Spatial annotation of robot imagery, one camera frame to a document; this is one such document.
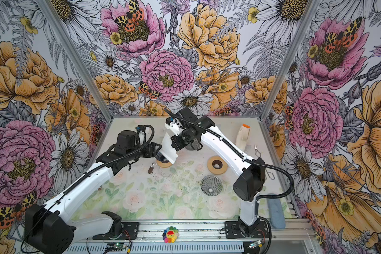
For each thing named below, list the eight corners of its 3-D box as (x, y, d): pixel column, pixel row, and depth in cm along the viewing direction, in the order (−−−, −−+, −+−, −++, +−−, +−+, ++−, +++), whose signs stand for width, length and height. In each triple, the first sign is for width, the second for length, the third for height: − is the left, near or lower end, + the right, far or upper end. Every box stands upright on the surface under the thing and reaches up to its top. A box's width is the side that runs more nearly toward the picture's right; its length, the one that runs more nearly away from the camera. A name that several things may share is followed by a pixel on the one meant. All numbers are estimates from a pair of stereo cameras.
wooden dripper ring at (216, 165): (207, 174, 95) (208, 172, 93) (206, 158, 102) (207, 155, 100) (228, 174, 95) (228, 172, 93) (225, 158, 102) (226, 155, 100)
